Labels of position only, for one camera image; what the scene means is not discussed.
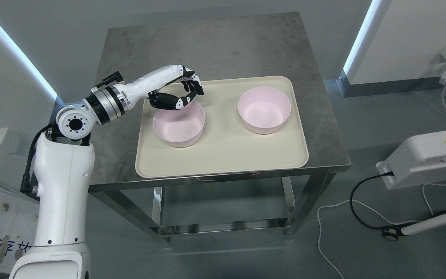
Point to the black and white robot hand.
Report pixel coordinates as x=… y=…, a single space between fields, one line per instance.
x=171 y=87

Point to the pink bowl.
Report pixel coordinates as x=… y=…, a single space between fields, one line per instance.
x=181 y=128
x=264 y=109

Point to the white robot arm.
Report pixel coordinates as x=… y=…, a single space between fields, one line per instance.
x=58 y=171

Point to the stainless steel table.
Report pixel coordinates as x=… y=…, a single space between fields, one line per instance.
x=235 y=47

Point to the white sign board blue letters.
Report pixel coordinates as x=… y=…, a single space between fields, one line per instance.
x=18 y=221

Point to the white stand leg with caster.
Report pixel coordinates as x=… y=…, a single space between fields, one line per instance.
x=394 y=232

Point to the white device with warning label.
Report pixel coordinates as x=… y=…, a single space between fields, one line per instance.
x=418 y=160

